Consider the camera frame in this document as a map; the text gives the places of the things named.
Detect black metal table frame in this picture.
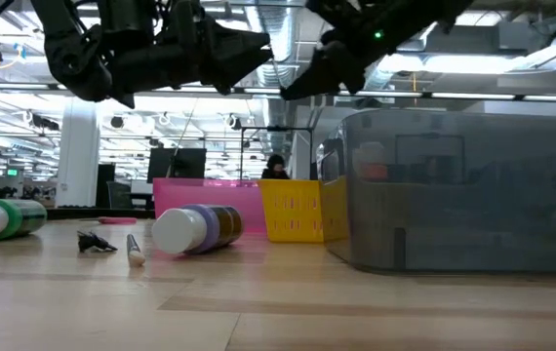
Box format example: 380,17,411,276
46,208,156,220

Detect orange paint bottle white cap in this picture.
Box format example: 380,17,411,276
353,140,389,182

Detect grey translucent plastic bin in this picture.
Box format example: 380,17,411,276
316,109,556,273

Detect long light bar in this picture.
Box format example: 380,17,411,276
0,81,556,102

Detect white building pillar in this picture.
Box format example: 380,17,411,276
55,99,101,210

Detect black metal stand frame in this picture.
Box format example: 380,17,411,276
239,125,314,181

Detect grey office chair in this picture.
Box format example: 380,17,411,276
106,180,134,211

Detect small black clip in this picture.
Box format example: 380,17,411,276
76,230,119,254

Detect purple paint bottle white cap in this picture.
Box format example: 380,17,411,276
151,204,245,255

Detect pink elongated object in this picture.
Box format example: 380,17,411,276
98,216,139,226

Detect pink plastic tray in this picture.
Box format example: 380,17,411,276
152,177,267,234

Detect dark cabinet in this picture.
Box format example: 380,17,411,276
95,164,116,210

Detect silver round ventilation duct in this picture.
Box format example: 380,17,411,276
244,0,299,165

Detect green paint bottle white cap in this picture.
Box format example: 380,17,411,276
0,198,48,244

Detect person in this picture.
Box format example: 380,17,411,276
260,153,292,180

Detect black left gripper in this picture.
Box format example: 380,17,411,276
105,0,274,96

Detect black computer monitor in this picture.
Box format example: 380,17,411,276
146,147,208,184

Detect yellow plastic basket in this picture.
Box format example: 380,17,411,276
257,178,350,244

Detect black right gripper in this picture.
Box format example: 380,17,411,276
279,0,382,102

